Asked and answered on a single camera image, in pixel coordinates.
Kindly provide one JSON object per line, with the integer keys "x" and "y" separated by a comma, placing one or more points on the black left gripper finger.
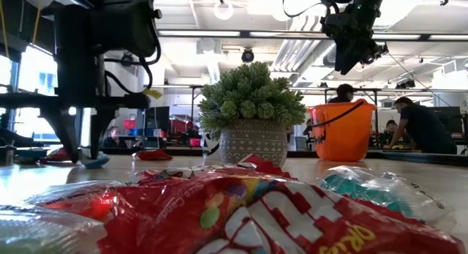
{"x": 62, "y": 129}
{"x": 100, "y": 126}

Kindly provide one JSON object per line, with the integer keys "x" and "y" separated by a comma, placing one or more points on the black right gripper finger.
{"x": 354, "y": 58}
{"x": 343, "y": 58}

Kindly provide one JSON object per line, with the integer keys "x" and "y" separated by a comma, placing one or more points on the silver blue candy bar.
{"x": 97, "y": 163}
{"x": 29, "y": 157}

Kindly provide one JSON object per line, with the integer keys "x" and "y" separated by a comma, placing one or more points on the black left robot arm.
{"x": 14, "y": 138}

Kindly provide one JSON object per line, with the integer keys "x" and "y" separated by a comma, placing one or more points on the person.
{"x": 428, "y": 129}
{"x": 343, "y": 93}
{"x": 114, "y": 138}
{"x": 391, "y": 127}

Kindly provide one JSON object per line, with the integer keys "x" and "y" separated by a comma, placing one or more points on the red storage box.
{"x": 129, "y": 124}

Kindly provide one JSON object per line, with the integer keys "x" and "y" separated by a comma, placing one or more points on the black ceiling speaker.
{"x": 247, "y": 56}
{"x": 127, "y": 60}

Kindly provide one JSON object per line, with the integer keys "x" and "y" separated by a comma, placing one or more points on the large bright window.
{"x": 36, "y": 74}

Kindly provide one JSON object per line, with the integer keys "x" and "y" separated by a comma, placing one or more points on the orange plastic bucket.
{"x": 343, "y": 137}

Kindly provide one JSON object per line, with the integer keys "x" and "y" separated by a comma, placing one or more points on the green potted artificial plant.
{"x": 252, "y": 100}

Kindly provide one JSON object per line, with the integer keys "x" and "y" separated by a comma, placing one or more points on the long ceiling light bar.
{"x": 197, "y": 33}

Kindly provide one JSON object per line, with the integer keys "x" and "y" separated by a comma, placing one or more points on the gray air duct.
{"x": 329, "y": 58}

